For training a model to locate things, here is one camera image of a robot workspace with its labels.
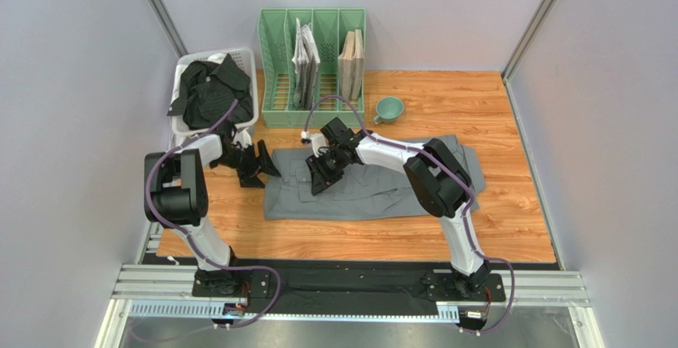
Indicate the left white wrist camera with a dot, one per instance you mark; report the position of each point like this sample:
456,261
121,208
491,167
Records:
242,139

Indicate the teal cup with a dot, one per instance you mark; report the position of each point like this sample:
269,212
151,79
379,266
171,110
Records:
388,110

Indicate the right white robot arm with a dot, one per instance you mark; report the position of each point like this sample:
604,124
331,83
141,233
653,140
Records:
440,183

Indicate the aluminium frame rail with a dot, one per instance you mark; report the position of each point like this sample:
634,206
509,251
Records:
166,291

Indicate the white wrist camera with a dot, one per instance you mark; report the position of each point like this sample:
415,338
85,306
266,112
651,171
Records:
242,139
316,141

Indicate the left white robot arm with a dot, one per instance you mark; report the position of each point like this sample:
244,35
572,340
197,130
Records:
176,197

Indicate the green file organizer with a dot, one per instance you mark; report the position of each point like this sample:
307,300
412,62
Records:
276,27

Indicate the white laundry basket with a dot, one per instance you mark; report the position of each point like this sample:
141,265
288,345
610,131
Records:
245,60

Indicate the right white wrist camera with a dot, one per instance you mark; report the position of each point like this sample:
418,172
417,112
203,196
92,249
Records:
316,141

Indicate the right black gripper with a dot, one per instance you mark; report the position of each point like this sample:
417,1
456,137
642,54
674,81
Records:
329,164

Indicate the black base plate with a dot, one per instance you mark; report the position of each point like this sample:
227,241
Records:
344,287

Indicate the brown books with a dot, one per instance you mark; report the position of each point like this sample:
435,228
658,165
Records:
351,65

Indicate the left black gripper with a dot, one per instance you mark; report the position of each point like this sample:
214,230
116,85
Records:
265,163

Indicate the black striped shirt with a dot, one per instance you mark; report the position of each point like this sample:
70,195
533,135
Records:
206,90

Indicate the grey long sleeve shirt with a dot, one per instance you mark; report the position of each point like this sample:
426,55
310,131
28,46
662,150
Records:
363,193

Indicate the grey magazines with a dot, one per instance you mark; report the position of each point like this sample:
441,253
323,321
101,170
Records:
306,60

